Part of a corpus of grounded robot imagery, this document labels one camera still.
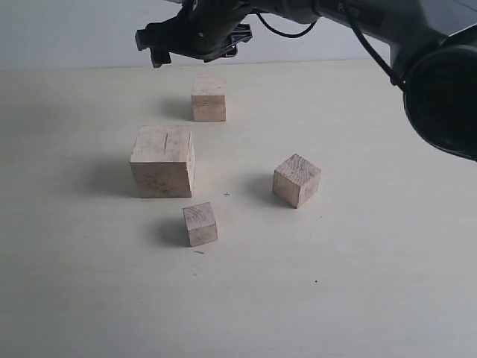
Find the medium small wooden cube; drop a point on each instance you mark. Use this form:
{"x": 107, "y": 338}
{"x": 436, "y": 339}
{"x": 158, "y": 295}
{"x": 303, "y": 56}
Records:
{"x": 296, "y": 180}

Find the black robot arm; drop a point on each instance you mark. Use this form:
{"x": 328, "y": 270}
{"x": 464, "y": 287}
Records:
{"x": 426, "y": 48}

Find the second largest wooden cube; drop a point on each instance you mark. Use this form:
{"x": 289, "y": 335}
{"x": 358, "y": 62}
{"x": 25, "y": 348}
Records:
{"x": 208, "y": 99}

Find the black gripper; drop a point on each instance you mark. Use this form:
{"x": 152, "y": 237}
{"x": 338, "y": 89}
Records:
{"x": 205, "y": 30}

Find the smallest wooden cube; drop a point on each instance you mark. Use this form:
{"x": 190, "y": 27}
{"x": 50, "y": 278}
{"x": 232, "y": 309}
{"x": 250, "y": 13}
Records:
{"x": 200, "y": 223}

